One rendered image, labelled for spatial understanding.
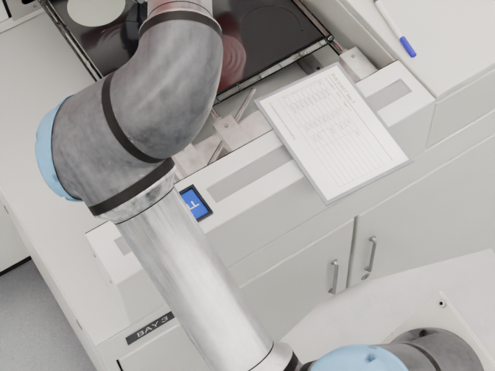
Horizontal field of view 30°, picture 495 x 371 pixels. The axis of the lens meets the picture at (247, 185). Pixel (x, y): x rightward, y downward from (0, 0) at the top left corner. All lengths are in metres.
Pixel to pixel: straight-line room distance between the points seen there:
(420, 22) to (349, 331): 0.50
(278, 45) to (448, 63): 0.29
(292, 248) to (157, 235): 0.46
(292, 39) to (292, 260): 0.37
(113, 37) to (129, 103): 0.59
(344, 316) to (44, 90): 0.66
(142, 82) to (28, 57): 0.72
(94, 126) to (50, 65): 0.65
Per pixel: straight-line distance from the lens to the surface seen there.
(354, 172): 1.32
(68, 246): 1.47
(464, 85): 1.46
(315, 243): 1.54
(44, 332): 2.33
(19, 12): 1.72
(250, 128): 1.47
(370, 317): 1.39
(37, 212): 1.51
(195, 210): 1.30
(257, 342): 1.14
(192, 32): 1.02
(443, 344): 1.22
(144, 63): 1.01
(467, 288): 1.43
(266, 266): 1.50
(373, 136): 1.36
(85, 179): 1.07
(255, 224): 1.36
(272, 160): 1.35
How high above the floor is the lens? 2.09
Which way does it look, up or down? 59 degrees down
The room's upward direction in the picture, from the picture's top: 4 degrees counter-clockwise
